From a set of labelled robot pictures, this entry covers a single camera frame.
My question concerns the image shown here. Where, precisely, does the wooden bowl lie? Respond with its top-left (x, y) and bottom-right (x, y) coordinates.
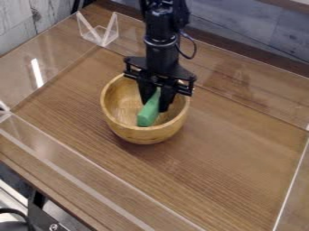
top-left (100, 74), bottom-right (190, 144)

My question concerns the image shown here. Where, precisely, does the black cable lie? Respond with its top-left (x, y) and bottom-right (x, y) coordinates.
top-left (0, 208), bottom-right (30, 231)

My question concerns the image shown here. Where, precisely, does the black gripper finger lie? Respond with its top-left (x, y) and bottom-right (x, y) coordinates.
top-left (159, 85), bottom-right (176, 113)
top-left (137, 79), bottom-right (156, 104)

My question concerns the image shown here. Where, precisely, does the black table leg bracket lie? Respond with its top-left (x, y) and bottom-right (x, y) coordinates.
top-left (28, 190), bottom-right (69, 231)

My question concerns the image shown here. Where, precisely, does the clear acrylic corner bracket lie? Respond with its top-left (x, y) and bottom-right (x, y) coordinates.
top-left (76, 12), bottom-right (119, 48)

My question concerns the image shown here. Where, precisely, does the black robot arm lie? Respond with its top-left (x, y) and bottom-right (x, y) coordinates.
top-left (124, 0), bottom-right (196, 113)

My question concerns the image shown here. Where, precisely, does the green rectangular stick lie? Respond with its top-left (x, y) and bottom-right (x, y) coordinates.
top-left (136, 89), bottom-right (160, 127)

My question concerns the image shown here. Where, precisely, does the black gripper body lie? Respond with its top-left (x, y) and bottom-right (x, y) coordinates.
top-left (124, 37), bottom-right (196, 96)

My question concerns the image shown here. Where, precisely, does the clear acrylic tray wall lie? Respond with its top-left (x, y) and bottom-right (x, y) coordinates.
top-left (0, 103), bottom-right (306, 231)

